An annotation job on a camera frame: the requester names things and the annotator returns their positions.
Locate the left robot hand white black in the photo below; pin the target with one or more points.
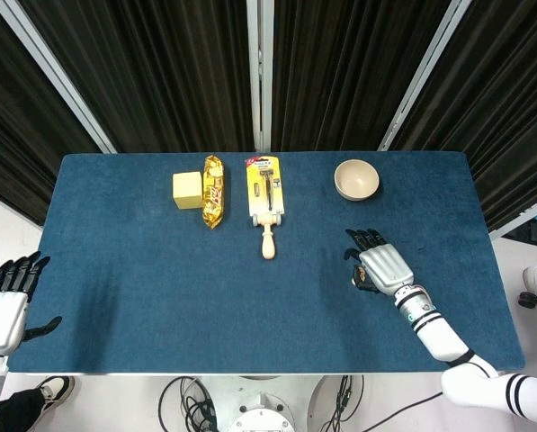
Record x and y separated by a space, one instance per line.
0 319

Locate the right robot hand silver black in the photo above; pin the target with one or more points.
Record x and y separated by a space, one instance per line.
385 267

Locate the cream chess piece red character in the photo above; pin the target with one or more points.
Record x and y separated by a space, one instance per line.
361 272

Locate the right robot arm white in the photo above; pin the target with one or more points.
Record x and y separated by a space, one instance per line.
439 335

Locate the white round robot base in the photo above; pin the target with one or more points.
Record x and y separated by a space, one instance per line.
261 414

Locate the beige ribbed bowl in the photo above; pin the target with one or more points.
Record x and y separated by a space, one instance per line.
356 182

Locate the black and white sneaker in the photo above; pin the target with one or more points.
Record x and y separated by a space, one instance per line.
59 389

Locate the black trouser leg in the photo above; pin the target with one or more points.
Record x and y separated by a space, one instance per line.
20 409

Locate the cream wooden roller massager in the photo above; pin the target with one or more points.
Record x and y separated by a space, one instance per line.
268 245

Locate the yellow razor blister pack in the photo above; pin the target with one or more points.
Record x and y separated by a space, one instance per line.
278 198

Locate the black chair caster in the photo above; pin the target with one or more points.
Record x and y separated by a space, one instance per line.
526 299

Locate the blue velvet table cover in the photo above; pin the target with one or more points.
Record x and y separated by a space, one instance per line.
205 292

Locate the gold foil snack packet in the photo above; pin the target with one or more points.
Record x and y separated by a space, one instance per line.
212 193

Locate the black pleated curtain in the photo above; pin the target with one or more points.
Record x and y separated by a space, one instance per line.
511 112
340 72
160 72
7 112

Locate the yellow cube block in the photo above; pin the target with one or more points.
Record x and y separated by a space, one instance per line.
187 191

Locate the white partition base rail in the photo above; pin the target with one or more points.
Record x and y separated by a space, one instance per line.
511 223

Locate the white partition frame post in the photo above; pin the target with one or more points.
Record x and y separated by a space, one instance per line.
57 76
422 76
252 67

